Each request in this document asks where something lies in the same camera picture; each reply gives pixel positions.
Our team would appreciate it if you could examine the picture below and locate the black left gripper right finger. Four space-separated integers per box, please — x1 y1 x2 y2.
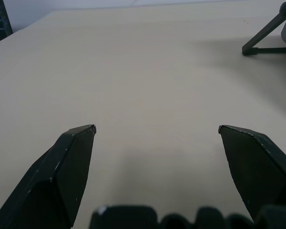
218 125 286 224

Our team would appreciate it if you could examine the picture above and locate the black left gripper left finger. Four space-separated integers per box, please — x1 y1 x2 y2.
0 124 97 229

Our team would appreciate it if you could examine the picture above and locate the black folding board stand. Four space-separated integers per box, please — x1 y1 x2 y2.
242 0 286 56

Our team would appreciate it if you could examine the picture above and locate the dark ribbed crate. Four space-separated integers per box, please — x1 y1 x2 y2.
0 0 14 47

